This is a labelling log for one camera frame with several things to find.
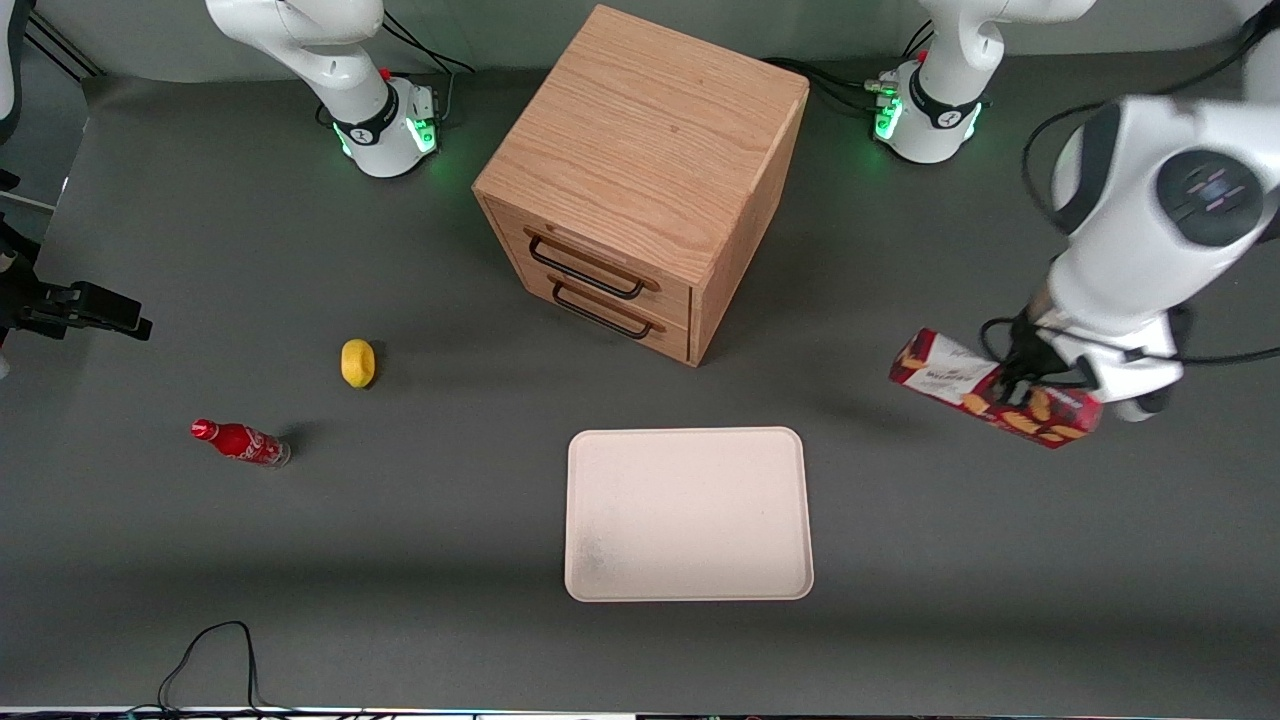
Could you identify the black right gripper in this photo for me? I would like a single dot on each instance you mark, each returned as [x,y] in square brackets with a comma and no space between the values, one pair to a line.
[38,304]

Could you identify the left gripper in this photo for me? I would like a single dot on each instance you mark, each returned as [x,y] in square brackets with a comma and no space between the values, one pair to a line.
[1022,366]

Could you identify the red cookie box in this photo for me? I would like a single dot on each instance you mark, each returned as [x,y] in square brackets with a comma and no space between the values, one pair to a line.
[945,375]

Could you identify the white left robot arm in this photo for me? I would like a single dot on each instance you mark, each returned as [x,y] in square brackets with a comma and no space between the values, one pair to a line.
[1130,180]

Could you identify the cream plastic tray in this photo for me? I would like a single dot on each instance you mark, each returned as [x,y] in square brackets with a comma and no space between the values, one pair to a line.
[690,515]

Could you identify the red cola bottle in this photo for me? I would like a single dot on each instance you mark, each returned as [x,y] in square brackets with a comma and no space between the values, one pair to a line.
[240,441]

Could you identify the yellow lemon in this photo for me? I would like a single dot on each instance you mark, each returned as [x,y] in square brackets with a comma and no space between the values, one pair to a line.
[358,363]

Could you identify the black metal stand bars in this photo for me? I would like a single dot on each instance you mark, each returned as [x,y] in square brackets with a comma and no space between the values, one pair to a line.
[60,50]

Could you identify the wooden drawer cabinet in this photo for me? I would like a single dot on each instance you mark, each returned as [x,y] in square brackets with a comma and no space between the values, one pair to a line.
[650,130]

